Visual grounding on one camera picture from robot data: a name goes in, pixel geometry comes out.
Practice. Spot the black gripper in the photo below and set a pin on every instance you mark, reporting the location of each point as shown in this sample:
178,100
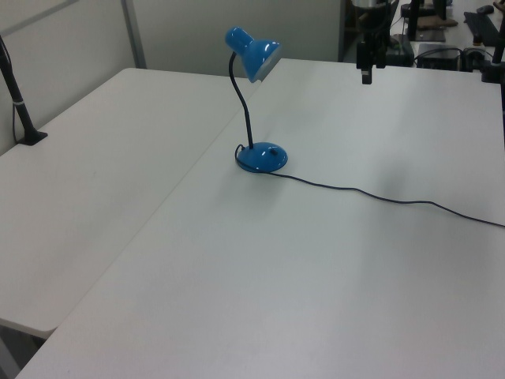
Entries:
369,50

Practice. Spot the blue desk lamp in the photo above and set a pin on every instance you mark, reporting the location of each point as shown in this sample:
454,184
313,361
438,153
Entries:
256,53

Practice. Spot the black electronics box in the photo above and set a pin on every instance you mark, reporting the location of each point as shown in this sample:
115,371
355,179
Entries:
438,58

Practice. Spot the black upright pole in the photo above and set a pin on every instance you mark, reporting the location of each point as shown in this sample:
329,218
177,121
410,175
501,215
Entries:
413,17

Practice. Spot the grey flat device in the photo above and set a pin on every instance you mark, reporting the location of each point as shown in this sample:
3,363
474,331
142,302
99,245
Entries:
431,36

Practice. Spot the black keyboard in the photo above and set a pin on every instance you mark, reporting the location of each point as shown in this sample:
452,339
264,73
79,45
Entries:
482,27

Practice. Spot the black clamp stand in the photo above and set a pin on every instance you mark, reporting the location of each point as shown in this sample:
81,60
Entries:
495,59

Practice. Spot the black computer mouse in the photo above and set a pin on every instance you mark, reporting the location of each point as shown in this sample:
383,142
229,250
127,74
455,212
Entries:
485,9

